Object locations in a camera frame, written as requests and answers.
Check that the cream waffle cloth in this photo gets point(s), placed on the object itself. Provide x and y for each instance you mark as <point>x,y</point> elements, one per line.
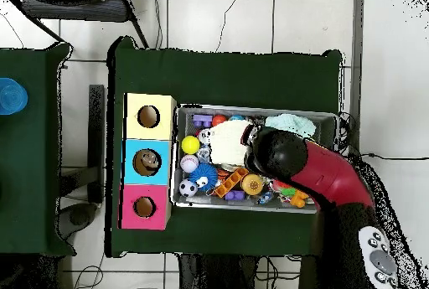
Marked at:
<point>228,141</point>

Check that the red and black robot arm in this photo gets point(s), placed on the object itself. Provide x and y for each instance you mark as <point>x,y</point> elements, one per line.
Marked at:
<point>328,175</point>

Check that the shallow mesh metal bin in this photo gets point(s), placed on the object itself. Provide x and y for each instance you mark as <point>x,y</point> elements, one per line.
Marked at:
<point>181,202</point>

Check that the wooden box with three holes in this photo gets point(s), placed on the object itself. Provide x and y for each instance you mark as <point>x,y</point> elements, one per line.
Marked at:
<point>147,131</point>

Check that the plain orange ball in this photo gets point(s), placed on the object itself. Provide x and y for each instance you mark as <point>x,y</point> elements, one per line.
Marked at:
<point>219,120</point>

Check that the mint green waffle cloth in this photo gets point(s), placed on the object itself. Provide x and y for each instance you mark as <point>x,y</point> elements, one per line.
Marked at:
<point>291,124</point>

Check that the crushed can with silver top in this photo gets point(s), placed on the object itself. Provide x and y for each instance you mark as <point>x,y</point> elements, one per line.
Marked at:
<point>203,136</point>

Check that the yellow round toy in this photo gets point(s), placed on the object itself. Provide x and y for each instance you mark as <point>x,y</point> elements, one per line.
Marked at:
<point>252,184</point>

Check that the long orange block with holes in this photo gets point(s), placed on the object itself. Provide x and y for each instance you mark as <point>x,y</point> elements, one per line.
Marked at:
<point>231,182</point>

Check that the large yellow ball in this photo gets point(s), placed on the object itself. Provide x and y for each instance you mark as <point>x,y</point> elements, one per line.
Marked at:
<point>190,145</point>

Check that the blue spiky ball toy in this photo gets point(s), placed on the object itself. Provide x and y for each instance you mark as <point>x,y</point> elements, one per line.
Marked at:
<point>202,175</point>

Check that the white baseball with red stitching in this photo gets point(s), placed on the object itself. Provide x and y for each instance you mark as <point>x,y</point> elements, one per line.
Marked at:
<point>189,163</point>

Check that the black and white soccer ball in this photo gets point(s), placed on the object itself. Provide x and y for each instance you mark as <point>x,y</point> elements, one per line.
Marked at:
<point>187,188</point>

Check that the black flat panel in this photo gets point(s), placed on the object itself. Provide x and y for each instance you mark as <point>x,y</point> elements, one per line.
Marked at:
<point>96,135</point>

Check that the black chair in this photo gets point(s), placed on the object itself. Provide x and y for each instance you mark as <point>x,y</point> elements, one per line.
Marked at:
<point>73,7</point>

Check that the dark green side table cloth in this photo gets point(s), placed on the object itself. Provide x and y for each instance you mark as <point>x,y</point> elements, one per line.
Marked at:
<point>30,168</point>

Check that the blue plastic cup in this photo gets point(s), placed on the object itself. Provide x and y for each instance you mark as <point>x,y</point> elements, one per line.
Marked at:
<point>12,96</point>

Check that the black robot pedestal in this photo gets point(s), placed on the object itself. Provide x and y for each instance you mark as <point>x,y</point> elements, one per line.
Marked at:
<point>214,272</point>

